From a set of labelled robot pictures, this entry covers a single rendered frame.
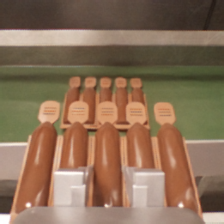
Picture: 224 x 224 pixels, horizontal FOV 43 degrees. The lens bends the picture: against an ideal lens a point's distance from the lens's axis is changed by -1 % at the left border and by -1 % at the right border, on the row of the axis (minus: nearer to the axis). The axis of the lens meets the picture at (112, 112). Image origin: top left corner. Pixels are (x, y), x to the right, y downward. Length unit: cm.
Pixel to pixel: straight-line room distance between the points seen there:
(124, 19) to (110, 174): 37
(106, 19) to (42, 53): 13
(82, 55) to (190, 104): 17
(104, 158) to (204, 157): 21
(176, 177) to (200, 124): 21
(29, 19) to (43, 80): 14
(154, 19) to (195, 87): 15
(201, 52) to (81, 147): 32
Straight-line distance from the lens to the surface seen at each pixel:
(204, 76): 45
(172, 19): 52
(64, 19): 51
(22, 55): 45
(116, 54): 44
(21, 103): 39
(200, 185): 72
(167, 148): 19
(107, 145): 18
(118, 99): 37
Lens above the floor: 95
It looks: 45 degrees down
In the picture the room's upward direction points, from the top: 6 degrees clockwise
